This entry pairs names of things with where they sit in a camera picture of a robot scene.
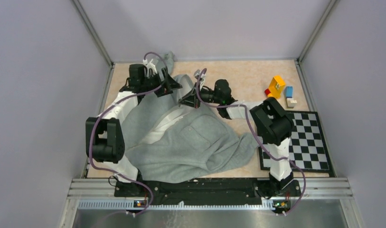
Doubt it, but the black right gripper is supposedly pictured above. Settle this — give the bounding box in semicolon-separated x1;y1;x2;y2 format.
179;82;222;109

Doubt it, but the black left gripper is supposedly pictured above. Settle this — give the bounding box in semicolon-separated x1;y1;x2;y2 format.
141;67;182;97

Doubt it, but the grey zip-up jacket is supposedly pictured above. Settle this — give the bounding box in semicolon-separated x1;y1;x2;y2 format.
119;51;263;184

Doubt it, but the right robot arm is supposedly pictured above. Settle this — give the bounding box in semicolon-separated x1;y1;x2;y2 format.
178;79;294;200

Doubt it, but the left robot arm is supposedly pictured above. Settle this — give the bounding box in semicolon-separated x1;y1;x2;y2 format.
85;62;182;196

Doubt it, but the yellow red toy block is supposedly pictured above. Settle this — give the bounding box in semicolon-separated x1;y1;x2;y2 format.
264;75;286;99

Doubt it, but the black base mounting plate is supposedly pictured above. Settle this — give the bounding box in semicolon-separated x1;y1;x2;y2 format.
114;178;301;206

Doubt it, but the blue toy block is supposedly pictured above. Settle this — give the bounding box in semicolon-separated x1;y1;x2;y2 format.
285;86;293;98

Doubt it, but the white beige toy block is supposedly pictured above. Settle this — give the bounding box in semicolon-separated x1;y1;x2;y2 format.
286;97;297;108

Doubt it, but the black white checkerboard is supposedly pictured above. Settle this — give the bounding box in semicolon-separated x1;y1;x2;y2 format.
257;110;336;178

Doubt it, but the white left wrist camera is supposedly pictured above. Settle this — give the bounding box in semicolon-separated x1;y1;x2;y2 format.
143;59;158;77

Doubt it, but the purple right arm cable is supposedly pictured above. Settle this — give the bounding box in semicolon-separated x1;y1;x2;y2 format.
195;67;307;216

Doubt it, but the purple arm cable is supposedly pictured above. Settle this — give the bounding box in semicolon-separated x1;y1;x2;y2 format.
87;51;170;218
195;67;307;216

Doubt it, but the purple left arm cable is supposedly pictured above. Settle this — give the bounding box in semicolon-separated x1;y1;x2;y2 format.
87;51;170;218

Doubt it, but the white cable duct strip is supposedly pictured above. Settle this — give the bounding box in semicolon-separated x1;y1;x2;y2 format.
77;199;275;210

